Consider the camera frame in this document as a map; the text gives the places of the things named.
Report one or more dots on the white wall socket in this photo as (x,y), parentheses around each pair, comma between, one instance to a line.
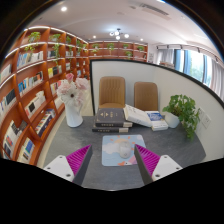
(205,118)

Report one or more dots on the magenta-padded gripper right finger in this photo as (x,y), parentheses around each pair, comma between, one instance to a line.
(165,166)

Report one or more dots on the orange shelf unit with plants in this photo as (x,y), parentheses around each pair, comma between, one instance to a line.
(116,50)

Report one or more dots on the tan upholstered chair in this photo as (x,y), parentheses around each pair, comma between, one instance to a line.
(112,91)
(146,96)

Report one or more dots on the orange wooden bookshelf unit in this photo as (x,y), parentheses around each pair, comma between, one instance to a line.
(30,100)

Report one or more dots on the pink and white flower bouquet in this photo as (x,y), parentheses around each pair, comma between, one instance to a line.
(70,93)

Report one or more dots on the white computer mouse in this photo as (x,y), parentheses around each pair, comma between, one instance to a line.
(124,150)

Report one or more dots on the thick white book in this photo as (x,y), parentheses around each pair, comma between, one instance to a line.
(137,116)

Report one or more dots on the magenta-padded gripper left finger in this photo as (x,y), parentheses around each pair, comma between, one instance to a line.
(61,166)

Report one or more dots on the ceiling lights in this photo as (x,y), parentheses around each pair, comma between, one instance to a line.
(117,33)

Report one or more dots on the window with curtains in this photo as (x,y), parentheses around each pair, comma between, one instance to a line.
(196,66)

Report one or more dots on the ceiling air vent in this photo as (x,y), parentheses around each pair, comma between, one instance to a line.
(153,9)

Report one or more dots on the pastel cloud print mouse pad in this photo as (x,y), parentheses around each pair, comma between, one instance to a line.
(110,153)

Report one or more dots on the green plant in white pot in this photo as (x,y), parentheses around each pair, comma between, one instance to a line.
(181,110)

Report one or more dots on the thick dark hardcover book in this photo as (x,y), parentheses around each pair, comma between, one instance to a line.
(110,116)

